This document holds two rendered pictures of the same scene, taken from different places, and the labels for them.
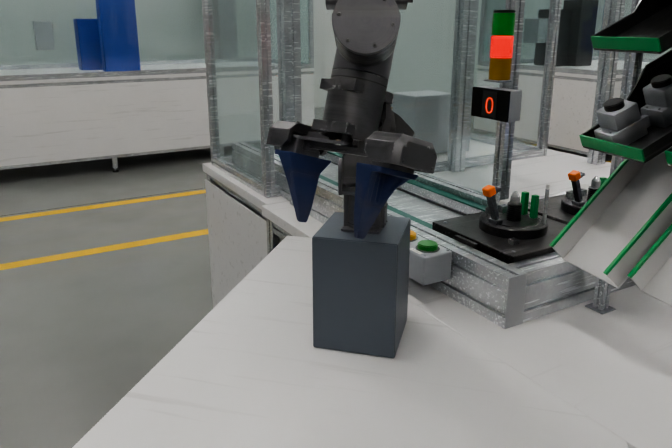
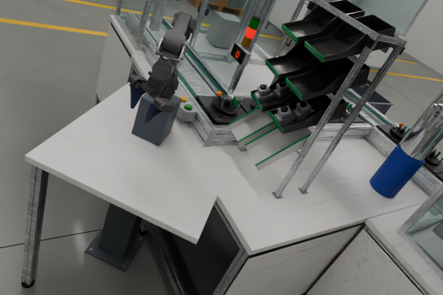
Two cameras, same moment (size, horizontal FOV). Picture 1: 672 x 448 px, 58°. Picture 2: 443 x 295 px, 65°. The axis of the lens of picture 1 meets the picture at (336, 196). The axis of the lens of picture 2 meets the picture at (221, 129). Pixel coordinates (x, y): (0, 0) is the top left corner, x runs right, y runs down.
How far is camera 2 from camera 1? 0.60 m
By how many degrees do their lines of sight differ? 19
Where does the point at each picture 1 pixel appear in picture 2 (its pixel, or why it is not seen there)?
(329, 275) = (144, 112)
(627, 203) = (259, 118)
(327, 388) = (130, 150)
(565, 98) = not seen: hidden behind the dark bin
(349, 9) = (157, 66)
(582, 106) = not seen: hidden behind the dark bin
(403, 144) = (163, 105)
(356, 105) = (156, 85)
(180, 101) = not seen: outside the picture
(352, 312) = (148, 126)
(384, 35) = (165, 76)
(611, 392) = (223, 178)
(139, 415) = (61, 141)
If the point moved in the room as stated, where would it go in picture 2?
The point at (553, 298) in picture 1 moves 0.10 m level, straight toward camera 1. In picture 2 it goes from (225, 141) to (219, 149)
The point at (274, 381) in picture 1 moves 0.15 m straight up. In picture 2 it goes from (113, 142) to (119, 114)
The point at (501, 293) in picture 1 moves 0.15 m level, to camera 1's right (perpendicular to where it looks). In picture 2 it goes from (206, 134) to (235, 143)
